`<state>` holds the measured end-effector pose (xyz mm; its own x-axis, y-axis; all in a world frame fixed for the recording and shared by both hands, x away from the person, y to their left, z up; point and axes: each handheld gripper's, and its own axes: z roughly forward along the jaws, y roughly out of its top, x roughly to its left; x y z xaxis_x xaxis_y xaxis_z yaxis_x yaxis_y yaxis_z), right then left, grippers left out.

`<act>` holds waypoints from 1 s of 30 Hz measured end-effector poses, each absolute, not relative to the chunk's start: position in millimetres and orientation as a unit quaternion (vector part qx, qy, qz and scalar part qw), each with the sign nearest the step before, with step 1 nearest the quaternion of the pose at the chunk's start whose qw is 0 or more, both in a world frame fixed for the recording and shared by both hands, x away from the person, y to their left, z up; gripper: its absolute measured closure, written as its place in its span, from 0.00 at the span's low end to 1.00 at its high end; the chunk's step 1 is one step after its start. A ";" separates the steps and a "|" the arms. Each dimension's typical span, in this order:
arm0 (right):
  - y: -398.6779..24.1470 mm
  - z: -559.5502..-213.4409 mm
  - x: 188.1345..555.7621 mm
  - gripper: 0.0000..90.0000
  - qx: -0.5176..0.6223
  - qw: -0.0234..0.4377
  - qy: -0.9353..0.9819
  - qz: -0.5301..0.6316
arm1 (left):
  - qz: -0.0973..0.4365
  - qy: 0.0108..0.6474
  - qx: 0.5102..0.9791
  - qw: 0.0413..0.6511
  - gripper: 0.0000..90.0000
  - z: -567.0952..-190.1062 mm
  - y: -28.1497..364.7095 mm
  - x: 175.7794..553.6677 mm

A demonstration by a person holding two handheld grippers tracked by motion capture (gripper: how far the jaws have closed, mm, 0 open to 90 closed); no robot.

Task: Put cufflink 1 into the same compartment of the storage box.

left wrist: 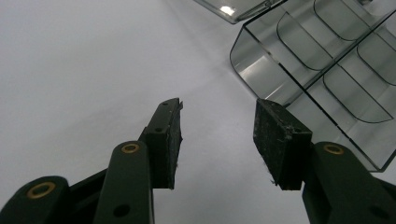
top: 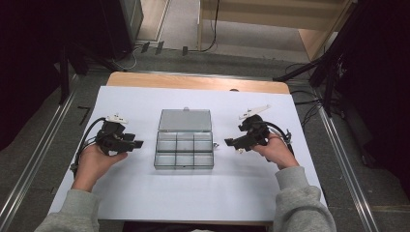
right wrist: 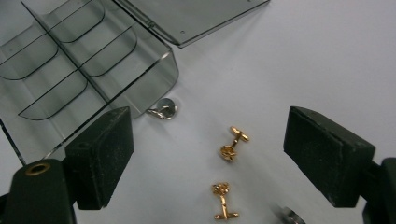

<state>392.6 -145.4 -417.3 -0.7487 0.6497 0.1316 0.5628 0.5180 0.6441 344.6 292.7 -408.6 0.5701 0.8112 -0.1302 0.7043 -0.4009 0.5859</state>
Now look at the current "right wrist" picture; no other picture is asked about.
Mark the gold cufflink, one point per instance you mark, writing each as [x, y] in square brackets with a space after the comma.
[234, 145]
[223, 200]

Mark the clear plastic compartment box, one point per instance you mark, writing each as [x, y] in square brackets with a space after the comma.
[93, 62]

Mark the silver cufflink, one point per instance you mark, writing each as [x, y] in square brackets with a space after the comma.
[165, 109]
[291, 216]

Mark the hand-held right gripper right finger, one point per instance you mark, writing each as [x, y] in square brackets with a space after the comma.
[327, 155]

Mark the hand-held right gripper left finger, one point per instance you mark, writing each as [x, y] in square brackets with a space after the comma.
[99, 161]

